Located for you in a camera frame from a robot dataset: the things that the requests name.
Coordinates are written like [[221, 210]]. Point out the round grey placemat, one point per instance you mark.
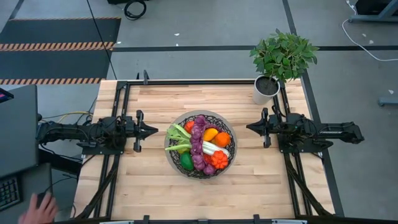
[[169, 161]]

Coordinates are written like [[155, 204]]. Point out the green white celery bunch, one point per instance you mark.
[[214, 148]]

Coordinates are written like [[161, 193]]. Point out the dark grey workstation shelf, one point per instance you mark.
[[18, 130]]

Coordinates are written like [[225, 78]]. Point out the orange fruit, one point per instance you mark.
[[222, 140]]

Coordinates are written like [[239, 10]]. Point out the red and yellow mango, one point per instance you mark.
[[189, 126]]

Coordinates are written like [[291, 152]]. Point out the grey desk leg frame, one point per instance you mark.
[[373, 18]]

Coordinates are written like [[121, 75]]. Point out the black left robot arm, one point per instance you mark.
[[77, 133]]

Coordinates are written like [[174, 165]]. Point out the black computer keyboard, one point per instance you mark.
[[8, 193]]

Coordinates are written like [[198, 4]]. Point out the green plant in white pot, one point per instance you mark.
[[283, 54]]

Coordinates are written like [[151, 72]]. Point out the person's hand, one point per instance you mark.
[[40, 214]]

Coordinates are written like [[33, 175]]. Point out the blue lit screen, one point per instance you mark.
[[4, 96]]

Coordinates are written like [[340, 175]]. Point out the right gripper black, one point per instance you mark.
[[271, 127]]

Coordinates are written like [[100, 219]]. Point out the grey furniture foot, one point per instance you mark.
[[388, 101]]

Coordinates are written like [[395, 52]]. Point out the orange ribbed pumpkin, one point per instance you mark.
[[219, 159]]

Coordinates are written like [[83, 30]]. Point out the black hazard-striped floor mat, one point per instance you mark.
[[56, 31]]

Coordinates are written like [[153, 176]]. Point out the green bell pepper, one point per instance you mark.
[[186, 161]]

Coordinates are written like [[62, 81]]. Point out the grey workstation desk surface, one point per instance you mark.
[[31, 186]]

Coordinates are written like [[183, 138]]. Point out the purple grape bunch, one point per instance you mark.
[[197, 133]]

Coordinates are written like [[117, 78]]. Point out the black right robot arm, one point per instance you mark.
[[326, 133]]

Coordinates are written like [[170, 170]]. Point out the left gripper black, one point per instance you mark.
[[138, 130]]

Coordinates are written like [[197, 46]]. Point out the black computer mouse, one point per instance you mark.
[[42, 197]]

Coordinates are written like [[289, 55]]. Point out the small yellow lemon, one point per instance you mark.
[[210, 134]]

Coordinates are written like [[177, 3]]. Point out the black aluminium table frame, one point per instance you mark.
[[186, 82]]

